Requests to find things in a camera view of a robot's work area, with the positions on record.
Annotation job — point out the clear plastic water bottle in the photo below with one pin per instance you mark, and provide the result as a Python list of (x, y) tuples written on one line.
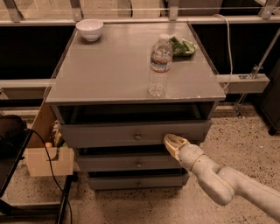
[(160, 63)]

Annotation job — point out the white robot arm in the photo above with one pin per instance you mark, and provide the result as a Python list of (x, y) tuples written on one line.
[(222, 184)]

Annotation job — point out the grey wooden drawer cabinet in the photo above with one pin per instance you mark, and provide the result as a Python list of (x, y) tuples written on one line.
[(115, 71)]

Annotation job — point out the grey top drawer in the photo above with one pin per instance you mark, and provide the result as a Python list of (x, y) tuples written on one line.
[(128, 125)]

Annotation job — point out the black chair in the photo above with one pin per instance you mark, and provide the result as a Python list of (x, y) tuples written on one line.
[(14, 138)]

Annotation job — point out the grey bottom drawer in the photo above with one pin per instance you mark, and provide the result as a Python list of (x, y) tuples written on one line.
[(111, 180)]

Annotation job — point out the grey middle drawer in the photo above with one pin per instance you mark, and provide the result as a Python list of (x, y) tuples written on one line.
[(125, 158)]

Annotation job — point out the white ceramic bowl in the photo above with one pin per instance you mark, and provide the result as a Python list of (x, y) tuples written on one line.
[(90, 29)]

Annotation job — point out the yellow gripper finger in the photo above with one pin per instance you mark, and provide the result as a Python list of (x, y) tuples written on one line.
[(174, 153), (173, 142)]

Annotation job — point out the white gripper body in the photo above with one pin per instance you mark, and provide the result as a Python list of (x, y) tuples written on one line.
[(189, 155)]

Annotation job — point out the dark cabinet at right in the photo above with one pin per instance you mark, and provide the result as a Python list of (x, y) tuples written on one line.
[(269, 101)]

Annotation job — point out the grey drawer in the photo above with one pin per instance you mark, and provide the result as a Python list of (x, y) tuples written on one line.
[(128, 125), (125, 158), (111, 180)]

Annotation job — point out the cardboard box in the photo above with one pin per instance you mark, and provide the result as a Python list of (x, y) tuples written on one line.
[(40, 160)]

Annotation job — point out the snack items in box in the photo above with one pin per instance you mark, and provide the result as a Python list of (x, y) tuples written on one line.
[(56, 139)]

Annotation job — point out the metal railing frame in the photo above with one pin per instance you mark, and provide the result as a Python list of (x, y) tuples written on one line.
[(26, 80)]

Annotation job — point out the green chip bag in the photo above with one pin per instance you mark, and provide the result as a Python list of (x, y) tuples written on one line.
[(182, 48)]

